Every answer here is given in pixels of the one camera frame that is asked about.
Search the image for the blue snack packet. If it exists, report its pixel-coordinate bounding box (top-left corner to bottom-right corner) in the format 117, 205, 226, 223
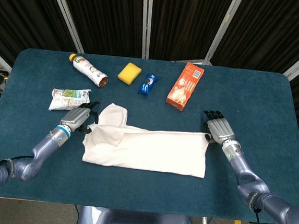
137, 72, 160, 97

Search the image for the orange cardboard box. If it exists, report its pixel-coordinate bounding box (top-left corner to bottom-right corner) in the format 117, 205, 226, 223
165, 61, 206, 114

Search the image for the grey-blue robot torso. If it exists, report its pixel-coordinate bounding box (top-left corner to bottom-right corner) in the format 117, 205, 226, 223
76, 205, 191, 224

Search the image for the yellow sponge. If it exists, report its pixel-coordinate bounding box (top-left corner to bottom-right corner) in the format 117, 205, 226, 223
116, 61, 143, 86

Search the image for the yellow-capped drink bottle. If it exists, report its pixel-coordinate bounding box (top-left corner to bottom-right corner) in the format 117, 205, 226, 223
67, 53, 111, 88

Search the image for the white snack bag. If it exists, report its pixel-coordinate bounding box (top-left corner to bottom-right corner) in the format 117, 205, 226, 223
48, 86, 92, 115

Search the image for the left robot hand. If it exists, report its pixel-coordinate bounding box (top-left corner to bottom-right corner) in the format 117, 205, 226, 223
59, 98, 101, 135

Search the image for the white cloth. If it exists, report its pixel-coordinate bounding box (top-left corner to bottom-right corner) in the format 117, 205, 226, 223
80, 100, 212, 179

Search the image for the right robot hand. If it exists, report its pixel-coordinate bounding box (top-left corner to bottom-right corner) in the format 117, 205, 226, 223
200, 109, 238, 146

